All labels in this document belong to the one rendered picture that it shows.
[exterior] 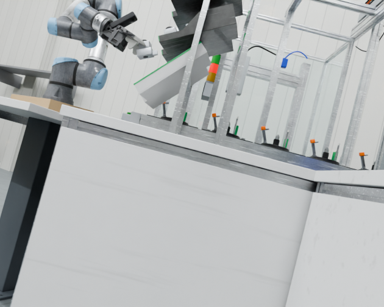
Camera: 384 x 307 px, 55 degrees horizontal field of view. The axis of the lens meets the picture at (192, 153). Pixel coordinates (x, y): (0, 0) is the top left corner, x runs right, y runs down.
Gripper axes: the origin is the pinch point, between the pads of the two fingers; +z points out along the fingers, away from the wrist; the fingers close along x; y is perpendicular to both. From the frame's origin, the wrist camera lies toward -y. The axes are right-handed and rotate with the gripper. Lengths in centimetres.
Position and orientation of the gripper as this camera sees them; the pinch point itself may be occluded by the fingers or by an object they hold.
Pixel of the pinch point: (145, 45)
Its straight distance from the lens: 162.4
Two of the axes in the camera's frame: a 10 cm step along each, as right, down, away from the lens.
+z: 8.2, 5.5, -1.8
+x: -1.5, -1.0, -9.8
